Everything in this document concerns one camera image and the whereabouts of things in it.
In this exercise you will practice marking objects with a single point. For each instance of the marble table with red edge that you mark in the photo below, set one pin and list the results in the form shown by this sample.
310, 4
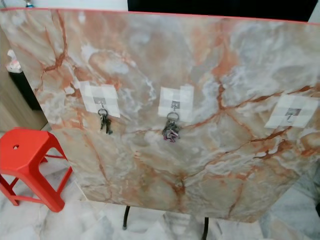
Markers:
180, 60

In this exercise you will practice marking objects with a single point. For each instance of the black low console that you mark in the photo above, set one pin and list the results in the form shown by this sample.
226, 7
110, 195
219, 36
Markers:
25, 90

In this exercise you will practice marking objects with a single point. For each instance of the silver key bunch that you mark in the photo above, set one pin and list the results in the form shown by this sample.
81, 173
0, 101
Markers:
171, 132

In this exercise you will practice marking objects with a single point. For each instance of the black television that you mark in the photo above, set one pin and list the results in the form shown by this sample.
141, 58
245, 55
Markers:
225, 9

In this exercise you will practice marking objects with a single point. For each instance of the adhesive metal wall hook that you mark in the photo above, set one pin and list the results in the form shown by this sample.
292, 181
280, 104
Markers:
176, 102
292, 111
101, 98

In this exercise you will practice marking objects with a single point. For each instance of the pink tissue box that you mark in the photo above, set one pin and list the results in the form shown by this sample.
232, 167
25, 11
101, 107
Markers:
14, 64

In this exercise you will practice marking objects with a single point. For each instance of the red plastic stool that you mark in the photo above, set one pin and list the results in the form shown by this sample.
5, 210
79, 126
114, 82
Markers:
30, 155

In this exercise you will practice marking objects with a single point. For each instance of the dark bronze key bunch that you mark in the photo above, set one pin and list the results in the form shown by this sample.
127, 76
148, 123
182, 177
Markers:
105, 122

